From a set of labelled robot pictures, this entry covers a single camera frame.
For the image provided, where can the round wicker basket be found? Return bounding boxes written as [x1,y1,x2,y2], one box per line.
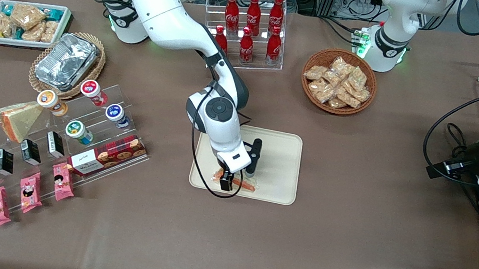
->
[296,44,382,121]

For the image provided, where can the blue lid yogurt cup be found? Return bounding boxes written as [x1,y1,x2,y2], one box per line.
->
[103,102,133,131]

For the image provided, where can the white rectangular snack tray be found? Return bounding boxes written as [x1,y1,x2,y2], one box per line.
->
[0,0,73,55]

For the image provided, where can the clear acrylic stepped stand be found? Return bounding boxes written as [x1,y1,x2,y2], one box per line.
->
[0,66,160,235]

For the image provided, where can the green lid yogurt cup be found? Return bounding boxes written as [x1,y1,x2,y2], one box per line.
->
[63,118,96,147]

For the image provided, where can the coiled black cable bundle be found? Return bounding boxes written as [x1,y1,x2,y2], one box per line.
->
[442,122,472,160]

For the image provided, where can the orange lid yogurt cup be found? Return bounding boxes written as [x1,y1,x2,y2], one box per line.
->
[35,88,71,118]

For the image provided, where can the wrapped orange triangle sandwich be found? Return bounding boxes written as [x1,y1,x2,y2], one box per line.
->
[0,96,45,146]

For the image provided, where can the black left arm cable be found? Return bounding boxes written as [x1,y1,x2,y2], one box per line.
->
[418,78,479,188]

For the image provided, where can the red cookie box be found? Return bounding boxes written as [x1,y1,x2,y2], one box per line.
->
[65,125,151,186]

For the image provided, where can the silver foil container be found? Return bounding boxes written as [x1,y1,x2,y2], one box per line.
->
[32,29,102,95]

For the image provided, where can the green orange sandwich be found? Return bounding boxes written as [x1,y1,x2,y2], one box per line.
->
[210,167,261,195]

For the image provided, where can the beige plastic tray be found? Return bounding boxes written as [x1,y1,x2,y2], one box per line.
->
[186,116,306,207]

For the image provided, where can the clear wrapped cracker packet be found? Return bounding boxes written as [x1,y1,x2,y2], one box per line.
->
[306,77,339,106]
[303,63,329,83]
[327,96,350,111]
[349,85,372,104]
[334,87,363,110]
[347,65,370,90]
[328,55,352,78]

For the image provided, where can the red lid yogurt cup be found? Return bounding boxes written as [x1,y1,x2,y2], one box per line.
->
[78,78,110,108]

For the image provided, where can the red cola bottle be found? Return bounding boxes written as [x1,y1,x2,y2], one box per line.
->
[266,0,287,37]
[236,26,258,66]
[264,25,285,68]
[211,25,233,56]
[221,0,243,37]
[243,0,265,38]

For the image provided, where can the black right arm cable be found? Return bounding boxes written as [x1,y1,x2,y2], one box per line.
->
[182,79,258,201]

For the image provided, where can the clear acrylic bottle rack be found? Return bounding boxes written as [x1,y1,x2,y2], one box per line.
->
[195,0,293,80]

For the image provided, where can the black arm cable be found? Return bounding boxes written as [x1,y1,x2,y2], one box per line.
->
[182,79,258,201]
[418,78,479,188]

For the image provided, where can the small black carton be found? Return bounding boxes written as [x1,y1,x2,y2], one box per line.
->
[0,148,17,177]
[17,138,45,168]
[43,130,68,160]

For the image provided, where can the oval wicker basket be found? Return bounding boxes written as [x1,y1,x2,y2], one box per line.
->
[26,25,110,105]

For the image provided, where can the brown paper table cover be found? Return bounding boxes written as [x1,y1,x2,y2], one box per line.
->
[0,0,479,269]

